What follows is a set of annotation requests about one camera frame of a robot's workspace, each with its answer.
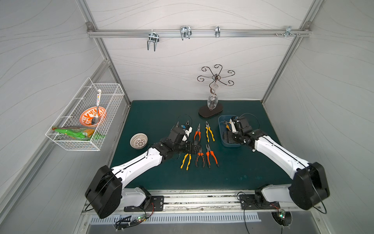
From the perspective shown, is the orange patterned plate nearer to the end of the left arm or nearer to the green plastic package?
the green plastic package

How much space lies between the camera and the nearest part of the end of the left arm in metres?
0.63

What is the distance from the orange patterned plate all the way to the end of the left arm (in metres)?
0.32

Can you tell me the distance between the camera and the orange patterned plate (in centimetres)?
66
